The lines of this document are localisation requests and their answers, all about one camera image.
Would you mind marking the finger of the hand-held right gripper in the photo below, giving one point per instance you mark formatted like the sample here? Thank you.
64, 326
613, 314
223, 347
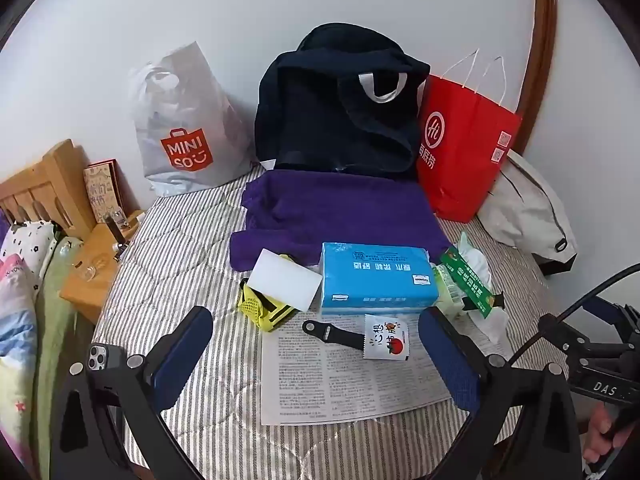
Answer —
607, 307
565, 335

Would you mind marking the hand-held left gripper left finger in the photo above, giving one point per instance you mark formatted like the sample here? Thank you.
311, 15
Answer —
180, 355

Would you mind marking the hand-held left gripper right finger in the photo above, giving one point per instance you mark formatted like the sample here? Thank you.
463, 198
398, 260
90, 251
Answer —
450, 360

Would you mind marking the white translucent bag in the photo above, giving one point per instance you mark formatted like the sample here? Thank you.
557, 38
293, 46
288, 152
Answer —
492, 325

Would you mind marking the green wrapper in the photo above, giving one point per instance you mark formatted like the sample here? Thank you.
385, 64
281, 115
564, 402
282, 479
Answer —
472, 282

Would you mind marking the yellow mesh pouch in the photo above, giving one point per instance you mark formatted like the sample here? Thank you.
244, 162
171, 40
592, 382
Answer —
260, 316

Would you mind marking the white rectangular block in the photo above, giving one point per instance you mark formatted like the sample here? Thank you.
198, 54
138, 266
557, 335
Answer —
285, 280

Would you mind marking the person's right hand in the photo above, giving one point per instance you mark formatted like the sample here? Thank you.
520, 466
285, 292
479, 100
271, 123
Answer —
597, 440

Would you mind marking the black angular object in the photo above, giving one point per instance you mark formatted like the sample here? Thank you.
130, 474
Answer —
555, 265

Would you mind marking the grey smartphone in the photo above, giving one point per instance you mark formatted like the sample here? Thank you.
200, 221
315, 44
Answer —
102, 355

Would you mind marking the blue tissue pack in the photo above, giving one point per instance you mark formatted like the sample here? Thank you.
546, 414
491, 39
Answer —
370, 280

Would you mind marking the striped quilt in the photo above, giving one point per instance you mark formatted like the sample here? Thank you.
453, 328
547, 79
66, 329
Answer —
200, 240

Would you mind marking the wooden nightstand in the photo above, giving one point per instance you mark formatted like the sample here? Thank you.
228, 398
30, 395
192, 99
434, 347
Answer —
95, 265

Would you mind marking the clear glass item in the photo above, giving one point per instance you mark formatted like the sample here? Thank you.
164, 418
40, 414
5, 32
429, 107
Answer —
90, 267

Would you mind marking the printed paper sheet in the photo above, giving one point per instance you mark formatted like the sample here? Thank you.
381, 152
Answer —
325, 385

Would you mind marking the green blanket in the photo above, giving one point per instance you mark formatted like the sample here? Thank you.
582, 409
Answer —
55, 320

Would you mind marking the white quilted bag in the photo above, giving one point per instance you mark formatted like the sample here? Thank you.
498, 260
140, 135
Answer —
520, 210

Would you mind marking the small black and silver device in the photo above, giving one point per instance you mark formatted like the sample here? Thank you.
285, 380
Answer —
117, 230

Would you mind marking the colourful printed blanket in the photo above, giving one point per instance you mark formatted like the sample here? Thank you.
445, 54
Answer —
15, 335

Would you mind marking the patterned book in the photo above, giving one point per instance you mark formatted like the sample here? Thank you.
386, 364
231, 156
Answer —
100, 190

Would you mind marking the flower print pillow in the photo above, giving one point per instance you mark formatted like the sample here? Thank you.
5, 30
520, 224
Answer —
25, 245

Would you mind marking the purple towel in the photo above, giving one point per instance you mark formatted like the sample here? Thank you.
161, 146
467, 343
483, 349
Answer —
325, 205

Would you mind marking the red paper bag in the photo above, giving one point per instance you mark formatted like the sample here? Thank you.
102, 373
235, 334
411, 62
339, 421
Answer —
460, 160

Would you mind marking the wooden headboard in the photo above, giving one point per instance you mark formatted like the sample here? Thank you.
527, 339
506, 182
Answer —
45, 180

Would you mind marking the grey plastic shopping bag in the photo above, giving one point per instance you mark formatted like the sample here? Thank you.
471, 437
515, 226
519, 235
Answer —
190, 110

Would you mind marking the navy fabric bag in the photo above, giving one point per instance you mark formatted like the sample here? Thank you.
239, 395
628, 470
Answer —
310, 110

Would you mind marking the curved wooden frame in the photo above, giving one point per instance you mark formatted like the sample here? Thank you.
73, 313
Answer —
542, 35

